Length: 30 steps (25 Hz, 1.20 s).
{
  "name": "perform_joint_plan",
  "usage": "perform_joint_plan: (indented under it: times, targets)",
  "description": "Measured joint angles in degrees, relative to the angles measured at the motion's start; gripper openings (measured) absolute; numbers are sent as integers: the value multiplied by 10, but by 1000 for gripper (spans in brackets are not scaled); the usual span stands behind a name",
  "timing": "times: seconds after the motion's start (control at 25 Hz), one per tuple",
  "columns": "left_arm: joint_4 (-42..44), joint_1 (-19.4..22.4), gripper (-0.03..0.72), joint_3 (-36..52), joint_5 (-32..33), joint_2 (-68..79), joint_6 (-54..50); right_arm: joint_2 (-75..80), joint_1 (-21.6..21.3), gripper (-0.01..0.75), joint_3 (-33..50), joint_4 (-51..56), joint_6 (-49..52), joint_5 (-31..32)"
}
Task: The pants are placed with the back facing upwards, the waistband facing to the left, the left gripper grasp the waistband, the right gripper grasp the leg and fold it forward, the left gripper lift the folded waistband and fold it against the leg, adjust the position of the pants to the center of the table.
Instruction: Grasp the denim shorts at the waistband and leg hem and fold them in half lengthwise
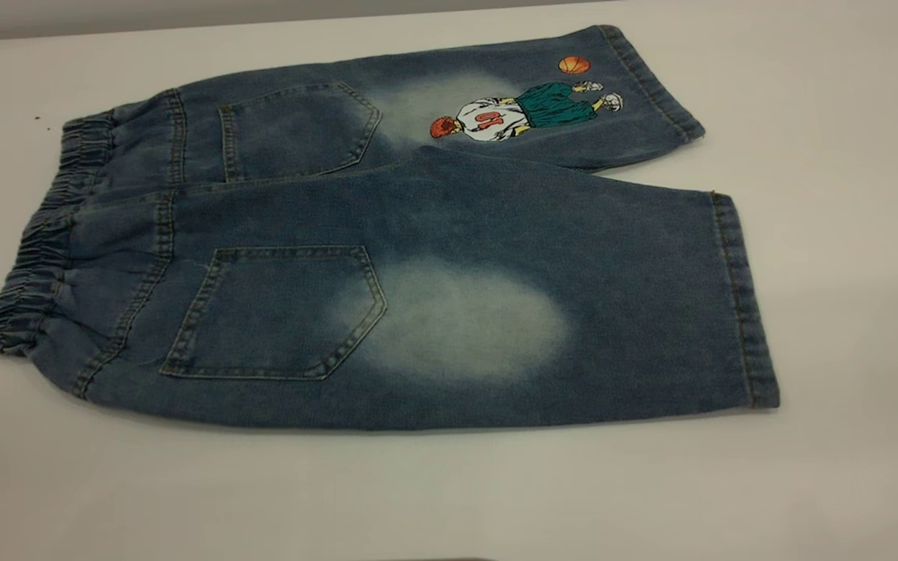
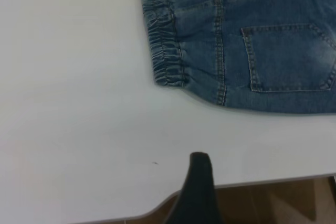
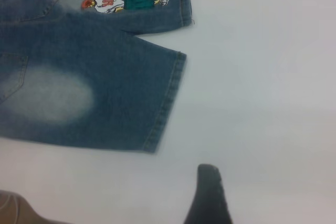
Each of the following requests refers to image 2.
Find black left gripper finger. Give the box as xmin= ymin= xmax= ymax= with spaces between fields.
xmin=162 ymin=152 xmax=224 ymax=224

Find blue denim children's jeans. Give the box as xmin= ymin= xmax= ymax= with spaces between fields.
xmin=136 ymin=0 xmax=336 ymax=116

